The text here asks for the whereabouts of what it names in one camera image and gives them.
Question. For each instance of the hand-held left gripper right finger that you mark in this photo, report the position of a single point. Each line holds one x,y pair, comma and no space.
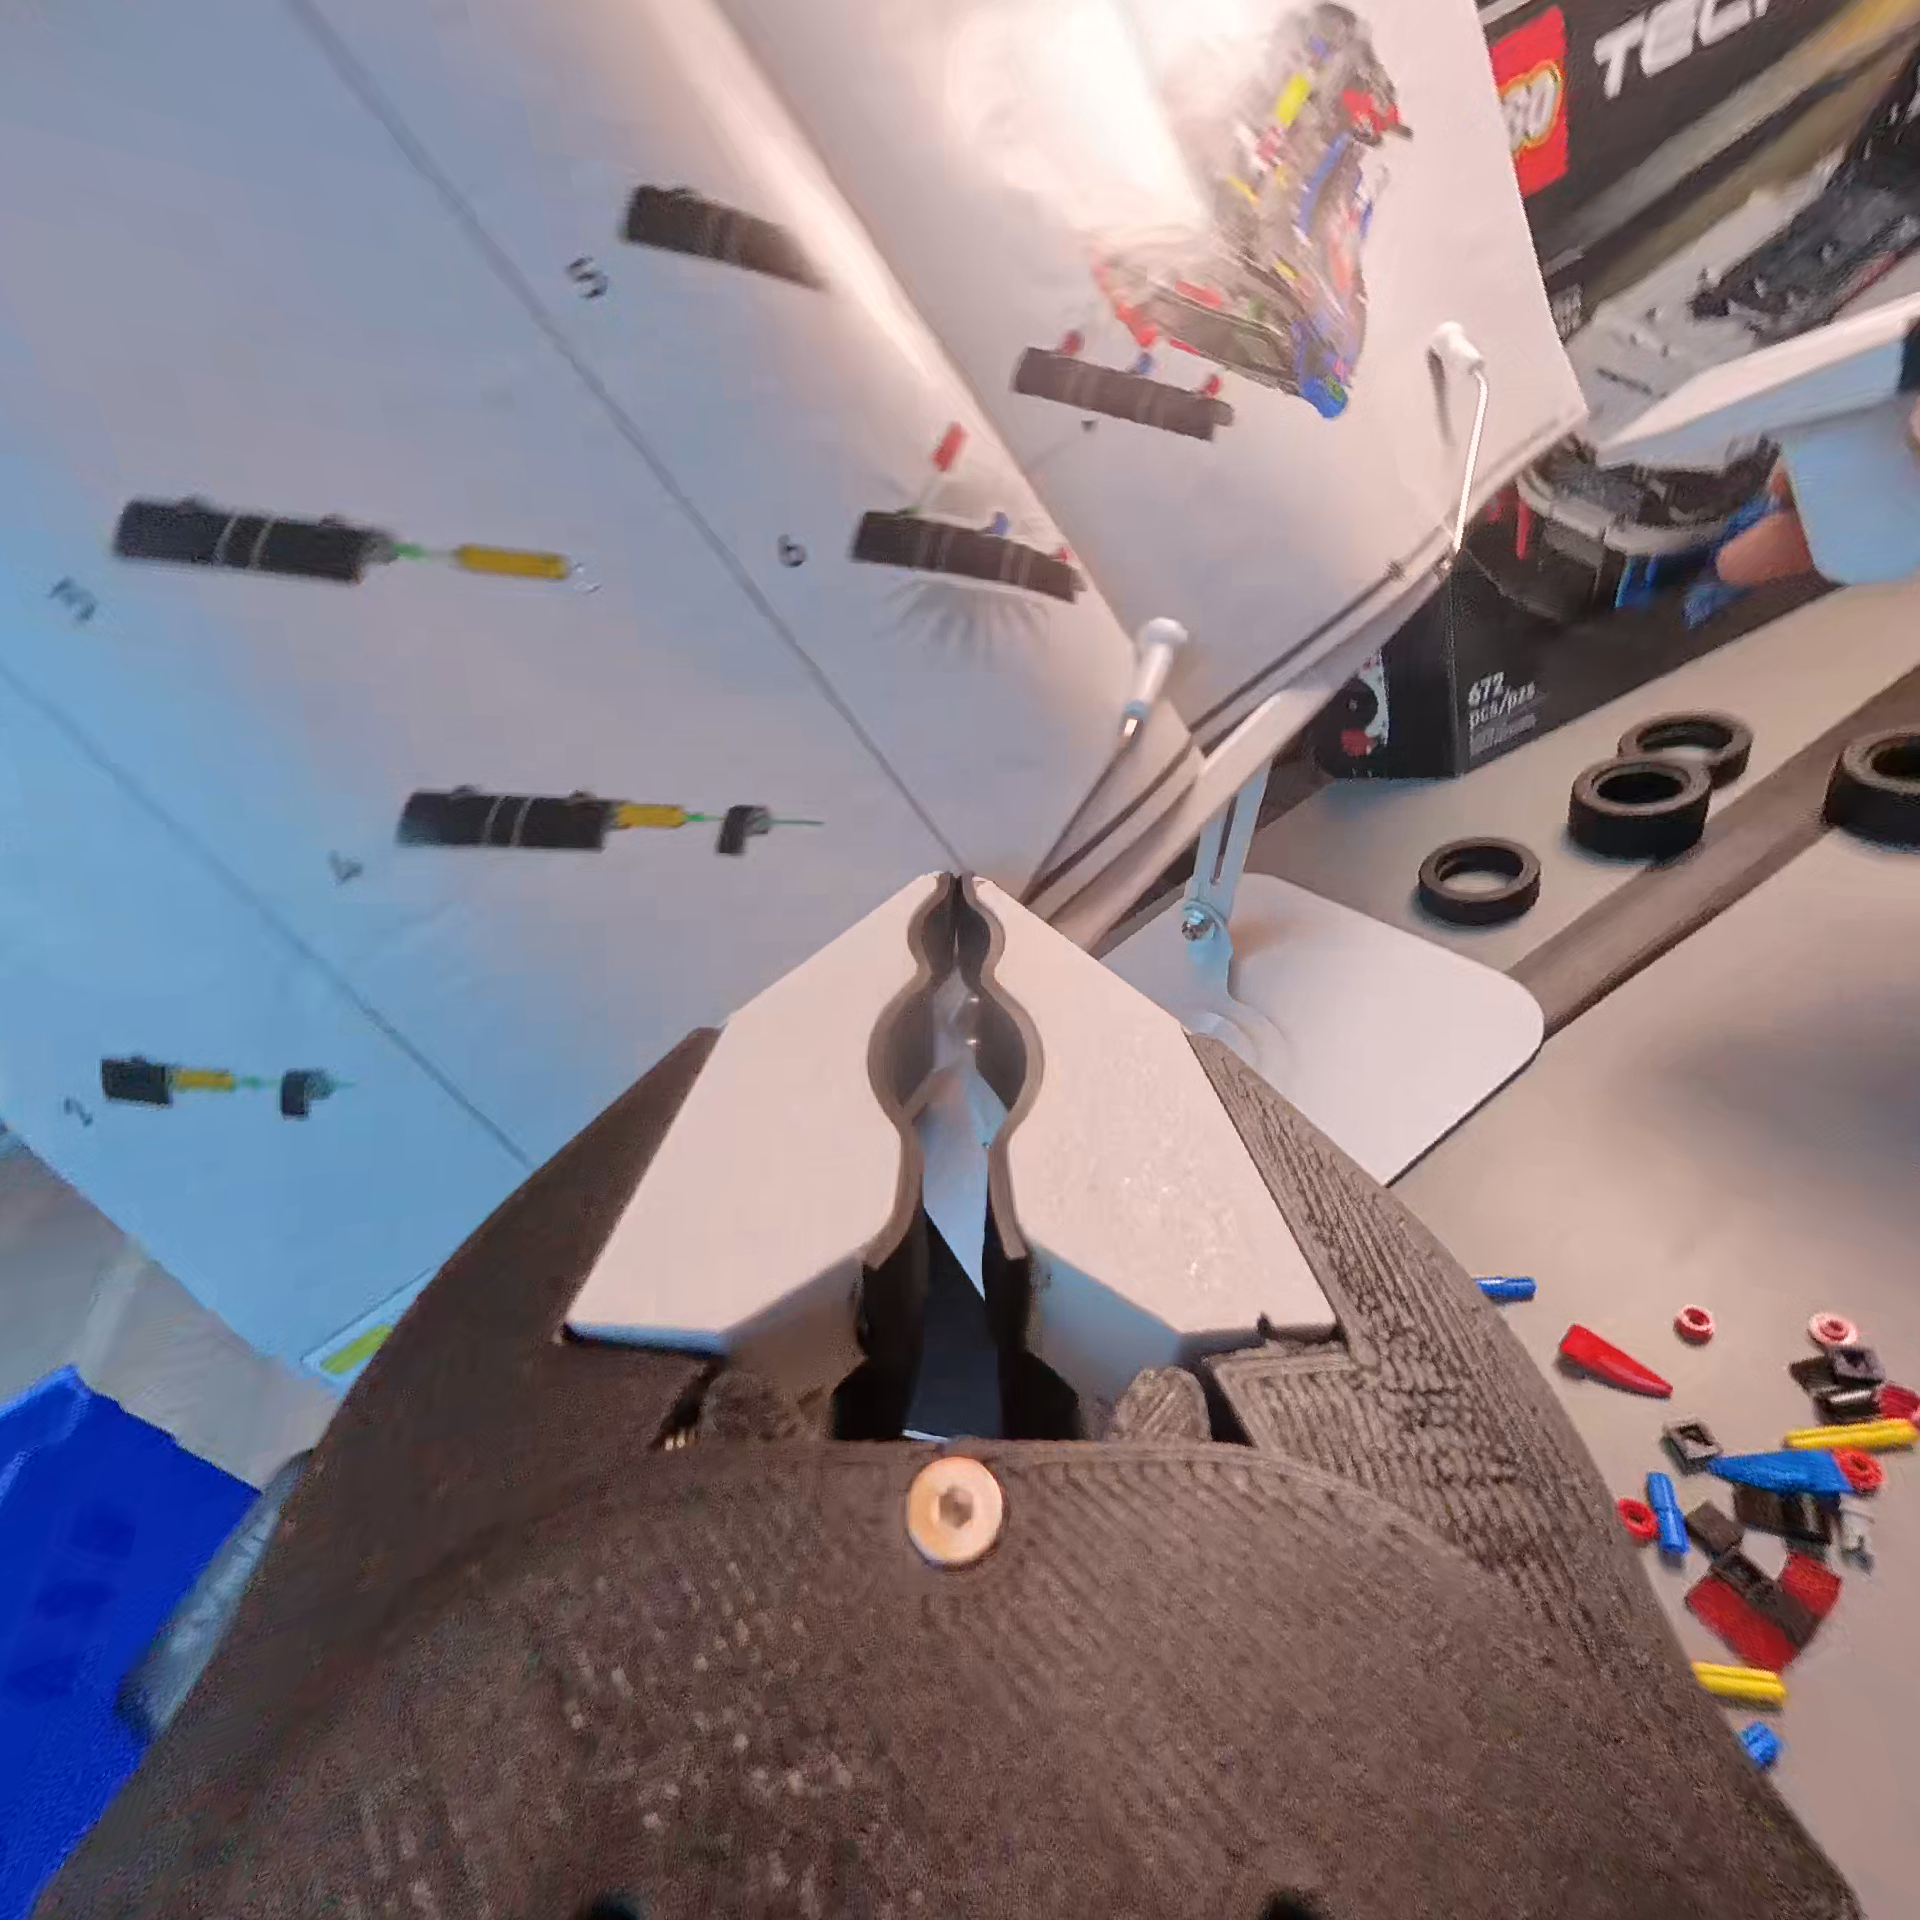
1171,1201

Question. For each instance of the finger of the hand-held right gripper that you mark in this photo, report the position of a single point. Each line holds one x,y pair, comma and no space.
1769,389

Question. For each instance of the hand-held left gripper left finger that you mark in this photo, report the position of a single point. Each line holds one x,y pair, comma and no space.
733,1201

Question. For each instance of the lego set cardboard box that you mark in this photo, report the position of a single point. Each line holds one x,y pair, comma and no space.
1694,181

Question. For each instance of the pile of loose lego pieces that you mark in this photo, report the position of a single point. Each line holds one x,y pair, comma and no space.
1755,1500

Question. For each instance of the person's right hand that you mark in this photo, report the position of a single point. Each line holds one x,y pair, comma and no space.
1763,540

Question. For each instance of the white flat pad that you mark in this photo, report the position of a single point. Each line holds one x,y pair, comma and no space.
1395,1020

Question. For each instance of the metal page holder clip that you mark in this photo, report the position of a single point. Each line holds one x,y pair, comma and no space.
1464,434
1154,661

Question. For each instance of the white folded sheet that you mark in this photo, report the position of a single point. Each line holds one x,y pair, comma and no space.
450,675

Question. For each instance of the blue plastic bin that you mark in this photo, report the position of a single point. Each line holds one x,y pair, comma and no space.
90,1576

